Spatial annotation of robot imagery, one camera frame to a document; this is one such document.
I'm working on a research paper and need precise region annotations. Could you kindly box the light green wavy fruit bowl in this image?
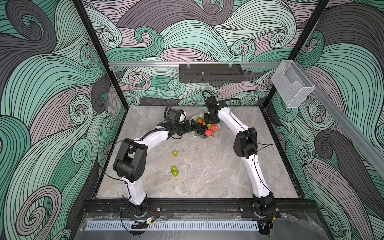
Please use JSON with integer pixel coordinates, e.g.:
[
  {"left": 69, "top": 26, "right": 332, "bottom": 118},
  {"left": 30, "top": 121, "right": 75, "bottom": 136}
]
[{"left": 191, "top": 113, "right": 221, "bottom": 140}]

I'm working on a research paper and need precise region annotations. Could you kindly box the dark fake grape bunch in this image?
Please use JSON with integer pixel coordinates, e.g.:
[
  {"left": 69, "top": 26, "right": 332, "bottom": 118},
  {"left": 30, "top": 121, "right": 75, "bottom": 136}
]
[{"left": 195, "top": 123, "right": 208, "bottom": 137}]

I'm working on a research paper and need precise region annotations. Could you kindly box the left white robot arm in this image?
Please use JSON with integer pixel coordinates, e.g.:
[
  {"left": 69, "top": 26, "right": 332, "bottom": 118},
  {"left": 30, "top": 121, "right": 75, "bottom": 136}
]
[{"left": 113, "top": 120, "right": 198, "bottom": 214}]

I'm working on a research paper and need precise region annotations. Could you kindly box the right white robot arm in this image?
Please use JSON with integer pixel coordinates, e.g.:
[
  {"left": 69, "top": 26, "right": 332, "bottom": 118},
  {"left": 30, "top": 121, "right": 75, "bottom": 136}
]
[{"left": 204, "top": 102, "right": 276, "bottom": 214}]

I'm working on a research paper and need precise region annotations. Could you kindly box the black perforated metal tray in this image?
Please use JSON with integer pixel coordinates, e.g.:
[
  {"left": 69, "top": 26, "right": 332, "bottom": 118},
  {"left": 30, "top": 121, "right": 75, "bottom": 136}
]
[{"left": 179, "top": 65, "right": 244, "bottom": 84}]

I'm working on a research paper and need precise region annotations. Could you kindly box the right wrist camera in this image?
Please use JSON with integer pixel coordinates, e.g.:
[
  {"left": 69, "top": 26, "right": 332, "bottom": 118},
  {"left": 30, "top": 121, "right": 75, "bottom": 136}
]
[{"left": 205, "top": 96, "right": 218, "bottom": 107}]

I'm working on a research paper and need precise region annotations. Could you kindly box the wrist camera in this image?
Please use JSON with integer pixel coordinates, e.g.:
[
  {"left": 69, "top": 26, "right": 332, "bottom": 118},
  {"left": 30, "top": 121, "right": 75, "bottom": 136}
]
[
  {"left": 175, "top": 110, "right": 187, "bottom": 124},
  {"left": 205, "top": 96, "right": 218, "bottom": 107}
]

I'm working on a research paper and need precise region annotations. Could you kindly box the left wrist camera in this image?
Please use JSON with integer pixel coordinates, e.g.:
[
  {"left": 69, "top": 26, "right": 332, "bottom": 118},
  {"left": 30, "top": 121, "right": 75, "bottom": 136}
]
[{"left": 175, "top": 110, "right": 187, "bottom": 124}]

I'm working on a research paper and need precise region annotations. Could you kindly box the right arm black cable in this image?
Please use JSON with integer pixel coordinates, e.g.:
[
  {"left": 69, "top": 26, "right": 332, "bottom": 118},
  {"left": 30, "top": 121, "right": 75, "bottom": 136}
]
[{"left": 201, "top": 89, "right": 241, "bottom": 107}]

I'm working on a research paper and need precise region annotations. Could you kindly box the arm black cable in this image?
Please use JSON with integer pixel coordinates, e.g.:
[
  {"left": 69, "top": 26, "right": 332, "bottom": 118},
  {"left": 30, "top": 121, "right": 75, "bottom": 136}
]
[
  {"left": 201, "top": 89, "right": 241, "bottom": 107},
  {"left": 163, "top": 104, "right": 184, "bottom": 140}
]

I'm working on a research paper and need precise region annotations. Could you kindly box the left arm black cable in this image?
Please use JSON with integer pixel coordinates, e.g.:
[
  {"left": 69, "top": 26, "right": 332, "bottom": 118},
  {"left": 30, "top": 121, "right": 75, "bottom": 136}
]
[{"left": 163, "top": 104, "right": 184, "bottom": 140}]

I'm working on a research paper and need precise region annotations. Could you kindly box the aluminium rail back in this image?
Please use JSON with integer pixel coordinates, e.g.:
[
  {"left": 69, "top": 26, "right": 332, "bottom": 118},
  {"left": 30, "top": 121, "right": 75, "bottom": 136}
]
[{"left": 108, "top": 61, "right": 280, "bottom": 68}]

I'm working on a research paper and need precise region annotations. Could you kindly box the aluminium rail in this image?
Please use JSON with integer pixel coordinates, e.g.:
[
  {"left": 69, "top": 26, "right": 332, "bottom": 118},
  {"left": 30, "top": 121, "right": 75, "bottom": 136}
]
[
  {"left": 297, "top": 63, "right": 384, "bottom": 177},
  {"left": 108, "top": 61, "right": 280, "bottom": 68}
]

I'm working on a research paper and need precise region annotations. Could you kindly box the clear plastic wall bin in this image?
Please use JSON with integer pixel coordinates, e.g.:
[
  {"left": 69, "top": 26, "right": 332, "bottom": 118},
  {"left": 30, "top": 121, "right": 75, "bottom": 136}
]
[{"left": 271, "top": 60, "right": 315, "bottom": 109}]

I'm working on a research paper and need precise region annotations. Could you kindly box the white slotted cable duct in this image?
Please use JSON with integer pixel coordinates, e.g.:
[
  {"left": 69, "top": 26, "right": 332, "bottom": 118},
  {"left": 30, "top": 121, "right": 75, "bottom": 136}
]
[{"left": 85, "top": 220, "right": 259, "bottom": 232}]

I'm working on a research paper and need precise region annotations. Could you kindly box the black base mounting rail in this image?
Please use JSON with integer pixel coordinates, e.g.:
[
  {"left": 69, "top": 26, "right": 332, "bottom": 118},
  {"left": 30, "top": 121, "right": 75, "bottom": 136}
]
[{"left": 80, "top": 198, "right": 320, "bottom": 219}]

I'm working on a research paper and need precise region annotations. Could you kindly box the aluminium rail right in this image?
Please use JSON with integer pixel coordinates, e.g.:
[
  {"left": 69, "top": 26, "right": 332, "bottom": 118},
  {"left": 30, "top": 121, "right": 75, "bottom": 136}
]
[{"left": 297, "top": 63, "right": 384, "bottom": 177}]

